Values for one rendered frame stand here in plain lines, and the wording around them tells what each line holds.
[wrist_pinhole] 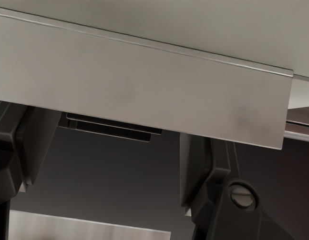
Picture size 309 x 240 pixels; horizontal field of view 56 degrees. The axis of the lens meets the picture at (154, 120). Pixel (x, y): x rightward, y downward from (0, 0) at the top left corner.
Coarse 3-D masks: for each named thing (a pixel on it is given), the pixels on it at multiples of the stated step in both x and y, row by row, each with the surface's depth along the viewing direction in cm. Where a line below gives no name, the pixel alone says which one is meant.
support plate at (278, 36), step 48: (0, 0) 6; (48, 0) 6; (96, 0) 6; (144, 0) 5; (192, 0) 5; (240, 0) 5; (288, 0) 4; (192, 48) 8; (240, 48) 7; (288, 48) 6
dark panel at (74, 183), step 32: (64, 128) 65; (64, 160) 65; (96, 160) 66; (128, 160) 67; (160, 160) 68; (256, 160) 70; (288, 160) 71; (32, 192) 64; (64, 192) 65; (96, 192) 66; (128, 192) 67; (160, 192) 67; (288, 192) 71; (128, 224) 66; (160, 224) 67; (192, 224) 68; (288, 224) 71
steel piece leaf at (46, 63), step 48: (0, 48) 7; (48, 48) 7; (96, 48) 7; (144, 48) 7; (0, 96) 7; (48, 96) 7; (96, 96) 7; (144, 96) 7; (192, 96) 7; (240, 96) 8; (288, 96) 8
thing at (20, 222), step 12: (12, 216) 16; (24, 216) 16; (36, 216) 16; (48, 216) 17; (12, 228) 16; (24, 228) 16; (36, 228) 16; (48, 228) 17; (60, 228) 17; (72, 228) 17; (84, 228) 17; (96, 228) 17; (108, 228) 17; (120, 228) 17; (132, 228) 17; (144, 228) 17
